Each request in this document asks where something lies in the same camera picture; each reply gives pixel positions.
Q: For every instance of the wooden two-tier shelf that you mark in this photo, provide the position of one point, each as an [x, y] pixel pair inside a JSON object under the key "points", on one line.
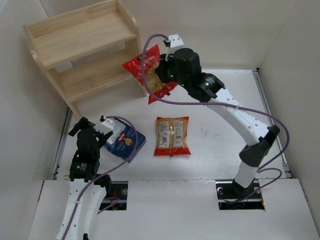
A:
{"points": [[79, 33]]}

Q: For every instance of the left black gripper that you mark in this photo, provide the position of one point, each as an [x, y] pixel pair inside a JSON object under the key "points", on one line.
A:
{"points": [[89, 130]]}

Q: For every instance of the red pasta bag label side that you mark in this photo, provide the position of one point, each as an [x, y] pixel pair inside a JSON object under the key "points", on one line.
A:
{"points": [[171, 136]]}

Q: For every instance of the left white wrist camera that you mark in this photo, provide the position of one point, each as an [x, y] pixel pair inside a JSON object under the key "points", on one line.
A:
{"points": [[105, 126]]}

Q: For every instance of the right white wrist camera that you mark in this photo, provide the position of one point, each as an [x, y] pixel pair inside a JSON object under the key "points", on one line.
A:
{"points": [[173, 43]]}

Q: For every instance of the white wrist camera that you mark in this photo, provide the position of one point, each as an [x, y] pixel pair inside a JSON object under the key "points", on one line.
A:
{"points": [[173, 43], [105, 126]]}

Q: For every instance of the red pasta bag front side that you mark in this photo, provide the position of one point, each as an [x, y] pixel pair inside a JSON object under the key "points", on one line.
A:
{"points": [[152, 61]]}

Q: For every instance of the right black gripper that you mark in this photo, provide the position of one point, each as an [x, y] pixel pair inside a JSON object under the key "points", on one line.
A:
{"points": [[163, 69]]}

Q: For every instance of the blue pasta box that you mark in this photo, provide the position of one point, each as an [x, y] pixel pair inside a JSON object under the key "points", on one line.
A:
{"points": [[125, 142]]}

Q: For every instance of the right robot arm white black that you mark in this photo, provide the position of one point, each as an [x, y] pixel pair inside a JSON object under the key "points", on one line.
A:
{"points": [[183, 67]]}

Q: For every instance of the right aluminium table rail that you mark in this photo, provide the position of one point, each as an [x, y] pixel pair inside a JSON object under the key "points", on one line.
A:
{"points": [[282, 147]]}

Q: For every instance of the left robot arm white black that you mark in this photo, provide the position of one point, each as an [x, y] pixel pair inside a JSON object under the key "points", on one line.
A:
{"points": [[87, 188]]}

